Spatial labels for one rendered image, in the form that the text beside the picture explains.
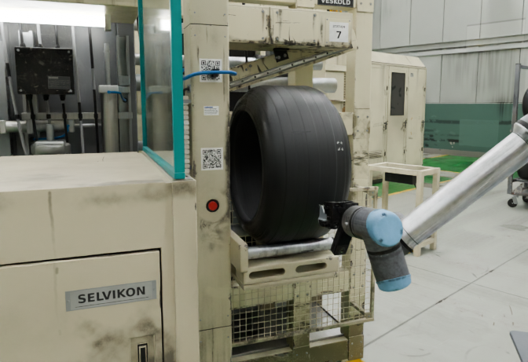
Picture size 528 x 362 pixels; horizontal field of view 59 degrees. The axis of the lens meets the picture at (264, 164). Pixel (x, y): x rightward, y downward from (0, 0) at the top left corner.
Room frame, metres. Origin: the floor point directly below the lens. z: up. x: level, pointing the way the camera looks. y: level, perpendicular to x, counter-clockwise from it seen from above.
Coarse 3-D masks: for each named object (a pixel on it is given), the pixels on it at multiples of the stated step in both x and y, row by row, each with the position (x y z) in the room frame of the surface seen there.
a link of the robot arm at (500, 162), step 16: (512, 144) 1.22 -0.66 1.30; (480, 160) 1.25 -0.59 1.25; (496, 160) 1.22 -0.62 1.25; (512, 160) 1.21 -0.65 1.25; (464, 176) 1.25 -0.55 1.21; (480, 176) 1.23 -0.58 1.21; (496, 176) 1.22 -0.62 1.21; (448, 192) 1.25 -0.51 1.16; (464, 192) 1.23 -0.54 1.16; (480, 192) 1.23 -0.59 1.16; (416, 208) 1.29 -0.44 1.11; (432, 208) 1.26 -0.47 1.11; (448, 208) 1.24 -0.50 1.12; (464, 208) 1.25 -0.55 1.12; (416, 224) 1.26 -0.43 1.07; (432, 224) 1.25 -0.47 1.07; (400, 240) 1.27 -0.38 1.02; (416, 240) 1.26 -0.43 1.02
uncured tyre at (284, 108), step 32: (256, 96) 1.59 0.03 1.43; (288, 96) 1.56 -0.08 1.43; (320, 96) 1.60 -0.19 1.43; (256, 128) 1.52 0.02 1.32; (288, 128) 1.45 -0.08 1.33; (320, 128) 1.49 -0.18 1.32; (256, 160) 1.96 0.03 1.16; (288, 160) 1.42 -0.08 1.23; (320, 160) 1.45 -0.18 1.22; (256, 192) 1.92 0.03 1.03; (288, 192) 1.42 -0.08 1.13; (320, 192) 1.45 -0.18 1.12; (256, 224) 1.54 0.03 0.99; (288, 224) 1.46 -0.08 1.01
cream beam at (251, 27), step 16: (240, 16) 1.84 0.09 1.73; (256, 16) 1.87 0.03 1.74; (272, 16) 1.89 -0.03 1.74; (288, 16) 1.91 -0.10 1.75; (304, 16) 1.94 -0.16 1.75; (320, 16) 1.96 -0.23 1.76; (336, 16) 1.99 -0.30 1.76; (352, 16) 2.02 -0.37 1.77; (240, 32) 1.84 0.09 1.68; (256, 32) 1.87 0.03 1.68; (272, 32) 1.89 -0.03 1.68; (288, 32) 1.91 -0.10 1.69; (304, 32) 1.94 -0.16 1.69; (320, 32) 1.96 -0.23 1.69; (240, 48) 2.03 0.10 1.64; (256, 48) 2.03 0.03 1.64; (272, 48) 2.03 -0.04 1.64; (304, 48) 2.03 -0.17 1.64; (320, 48) 2.03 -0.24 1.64; (336, 48) 2.03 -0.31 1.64
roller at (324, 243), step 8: (304, 240) 1.59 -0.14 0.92; (312, 240) 1.59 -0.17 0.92; (320, 240) 1.60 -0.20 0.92; (328, 240) 1.61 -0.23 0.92; (248, 248) 1.51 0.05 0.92; (256, 248) 1.51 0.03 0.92; (264, 248) 1.52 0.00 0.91; (272, 248) 1.53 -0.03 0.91; (280, 248) 1.54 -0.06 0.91; (288, 248) 1.55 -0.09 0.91; (296, 248) 1.56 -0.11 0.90; (304, 248) 1.57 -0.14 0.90; (312, 248) 1.58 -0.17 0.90; (320, 248) 1.59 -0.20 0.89; (328, 248) 1.61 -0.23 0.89; (248, 256) 1.50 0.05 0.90; (256, 256) 1.51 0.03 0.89; (264, 256) 1.52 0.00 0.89; (272, 256) 1.54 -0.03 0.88
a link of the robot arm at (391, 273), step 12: (372, 252) 1.16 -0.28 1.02; (384, 252) 1.14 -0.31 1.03; (396, 252) 1.14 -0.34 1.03; (372, 264) 1.17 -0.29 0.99; (384, 264) 1.14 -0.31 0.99; (396, 264) 1.14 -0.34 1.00; (384, 276) 1.15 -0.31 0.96; (396, 276) 1.14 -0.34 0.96; (408, 276) 1.15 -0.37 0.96; (384, 288) 1.15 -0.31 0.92; (396, 288) 1.14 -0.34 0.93
